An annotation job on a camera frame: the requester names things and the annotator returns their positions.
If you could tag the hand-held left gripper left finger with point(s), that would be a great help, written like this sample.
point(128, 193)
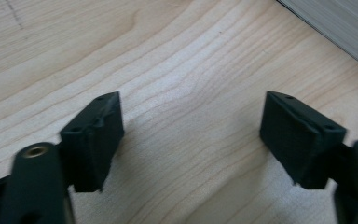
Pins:
point(90, 146)

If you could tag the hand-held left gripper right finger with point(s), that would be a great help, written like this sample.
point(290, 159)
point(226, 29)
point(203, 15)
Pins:
point(295, 140)

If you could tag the grey ribbed panel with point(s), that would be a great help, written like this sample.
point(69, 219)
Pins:
point(341, 25)

